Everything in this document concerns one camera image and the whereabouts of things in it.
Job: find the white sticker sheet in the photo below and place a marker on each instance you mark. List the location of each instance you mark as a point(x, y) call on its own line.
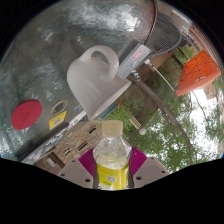
point(77, 120)

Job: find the grey electrical box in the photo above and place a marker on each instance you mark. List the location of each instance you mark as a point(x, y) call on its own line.
point(51, 161)

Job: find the yellow card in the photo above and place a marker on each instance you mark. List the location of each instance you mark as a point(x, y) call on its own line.
point(57, 120)

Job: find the white ceramic mug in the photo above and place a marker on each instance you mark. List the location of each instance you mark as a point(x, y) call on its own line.
point(90, 83)

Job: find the blue yellow striped cone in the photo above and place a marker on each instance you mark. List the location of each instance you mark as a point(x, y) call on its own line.
point(135, 75)

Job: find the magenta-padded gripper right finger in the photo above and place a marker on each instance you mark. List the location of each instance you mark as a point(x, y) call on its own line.
point(150, 170)

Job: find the black laptop with stickers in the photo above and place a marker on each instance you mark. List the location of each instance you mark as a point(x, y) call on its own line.
point(43, 148)

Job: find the wooden lamp post with globe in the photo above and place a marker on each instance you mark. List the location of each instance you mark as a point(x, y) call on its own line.
point(136, 124)

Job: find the flat round red coaster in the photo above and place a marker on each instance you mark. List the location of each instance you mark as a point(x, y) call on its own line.
point(26, 115)

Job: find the clear bottle with yellow label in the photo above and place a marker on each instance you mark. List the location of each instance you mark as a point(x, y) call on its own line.
point(111, 160)

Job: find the grey wicker chair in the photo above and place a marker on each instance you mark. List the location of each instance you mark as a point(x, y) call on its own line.
point(165, 33)

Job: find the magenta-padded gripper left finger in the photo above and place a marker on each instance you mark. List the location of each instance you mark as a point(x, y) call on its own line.
point(75, 171)

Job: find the orange canopy tent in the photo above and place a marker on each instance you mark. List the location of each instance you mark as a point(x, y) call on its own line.
point(198, 71)

